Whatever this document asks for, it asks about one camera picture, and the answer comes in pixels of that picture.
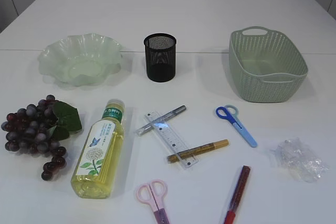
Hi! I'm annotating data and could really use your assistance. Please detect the blue safety scissors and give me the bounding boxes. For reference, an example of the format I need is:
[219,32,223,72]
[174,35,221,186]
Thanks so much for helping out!
[215,104,258,148]

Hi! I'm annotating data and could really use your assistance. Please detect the yellow tea bottle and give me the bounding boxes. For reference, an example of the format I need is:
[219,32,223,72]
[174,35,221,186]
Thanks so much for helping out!
[71,99,125,199]

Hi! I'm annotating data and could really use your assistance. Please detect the dark purple grape bunch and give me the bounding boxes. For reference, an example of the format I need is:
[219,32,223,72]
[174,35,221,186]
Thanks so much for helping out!
[1,94,82,181]

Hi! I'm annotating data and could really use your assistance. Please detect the clear plastic sheet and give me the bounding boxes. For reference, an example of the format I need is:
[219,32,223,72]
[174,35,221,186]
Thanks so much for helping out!
[270,138,329,183]

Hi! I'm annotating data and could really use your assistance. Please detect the silver glitter marker pen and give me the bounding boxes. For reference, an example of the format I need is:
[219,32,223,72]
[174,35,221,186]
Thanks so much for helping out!
[136,105,187,136]

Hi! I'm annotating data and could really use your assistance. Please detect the black mesh pen holder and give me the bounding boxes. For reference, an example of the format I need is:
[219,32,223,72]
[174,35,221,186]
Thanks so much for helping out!
[144,33,176,82]

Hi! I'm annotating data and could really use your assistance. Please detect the gold glitter marker pen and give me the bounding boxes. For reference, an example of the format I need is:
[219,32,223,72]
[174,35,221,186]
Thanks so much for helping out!
[178,140,229,159]

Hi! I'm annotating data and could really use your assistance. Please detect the clear plastic ruler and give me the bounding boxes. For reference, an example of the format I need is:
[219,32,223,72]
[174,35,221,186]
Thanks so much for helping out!
[145,111,198,168]

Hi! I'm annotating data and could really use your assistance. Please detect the green wavy glass plate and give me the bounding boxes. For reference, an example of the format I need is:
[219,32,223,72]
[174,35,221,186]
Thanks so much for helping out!
[38,33,122,87]

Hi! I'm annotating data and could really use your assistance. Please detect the green plastic woven basket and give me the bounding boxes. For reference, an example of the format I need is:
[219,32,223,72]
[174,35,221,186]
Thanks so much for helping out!
[229,26,308,103]

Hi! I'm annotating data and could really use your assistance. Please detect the red glitter marker pen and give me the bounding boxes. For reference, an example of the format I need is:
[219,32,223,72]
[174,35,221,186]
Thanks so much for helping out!
[224,165,250,224]

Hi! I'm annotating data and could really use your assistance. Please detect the pink safety scissors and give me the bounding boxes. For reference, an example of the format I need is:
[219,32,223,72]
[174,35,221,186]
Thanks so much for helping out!
[135,179,170,224]

